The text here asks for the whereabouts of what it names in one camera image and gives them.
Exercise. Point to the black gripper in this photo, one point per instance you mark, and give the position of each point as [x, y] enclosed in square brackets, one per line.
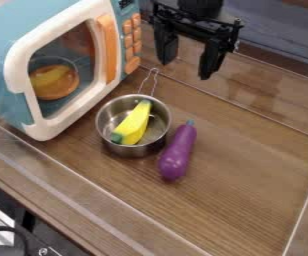
[201, 20]

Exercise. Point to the purple toy eggplant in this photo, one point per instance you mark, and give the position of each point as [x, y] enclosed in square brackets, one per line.
[174, 158]

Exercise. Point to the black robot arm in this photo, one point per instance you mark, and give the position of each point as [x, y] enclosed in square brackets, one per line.
[200, 20]

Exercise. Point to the silver metal pot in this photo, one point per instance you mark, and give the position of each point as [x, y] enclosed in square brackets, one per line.
[116, 110]

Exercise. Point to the yellow green sponge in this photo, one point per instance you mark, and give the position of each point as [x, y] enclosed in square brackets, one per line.
[130, 130]

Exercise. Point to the blue toy microwave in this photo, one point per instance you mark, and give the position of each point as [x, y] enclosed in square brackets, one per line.
[92, 35]

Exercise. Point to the orange plate in microwave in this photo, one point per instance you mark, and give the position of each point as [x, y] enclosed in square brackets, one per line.
[54, 81]

